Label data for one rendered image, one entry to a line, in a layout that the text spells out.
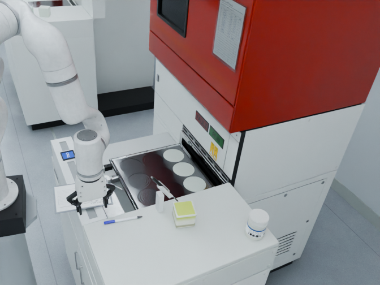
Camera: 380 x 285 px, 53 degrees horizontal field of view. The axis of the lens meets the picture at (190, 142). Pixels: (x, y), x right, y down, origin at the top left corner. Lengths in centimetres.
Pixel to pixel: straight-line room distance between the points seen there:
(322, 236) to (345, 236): 17
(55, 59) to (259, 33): 64
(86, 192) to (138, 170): 46
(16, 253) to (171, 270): 78
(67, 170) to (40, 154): 169
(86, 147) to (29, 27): 37
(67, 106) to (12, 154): 230
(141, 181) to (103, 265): 49
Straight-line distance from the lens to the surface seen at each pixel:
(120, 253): 135
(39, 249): 266
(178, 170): 175
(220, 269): 136
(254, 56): 133
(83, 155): 122
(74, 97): 113
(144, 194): 163
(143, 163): 178
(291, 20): 137
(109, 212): 159
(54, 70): 110
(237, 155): 155
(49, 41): 108
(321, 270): 274
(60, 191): 157
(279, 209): 203
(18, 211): 161
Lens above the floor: 204
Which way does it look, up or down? 36 degrees down
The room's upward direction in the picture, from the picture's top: 7 degrees clockwise
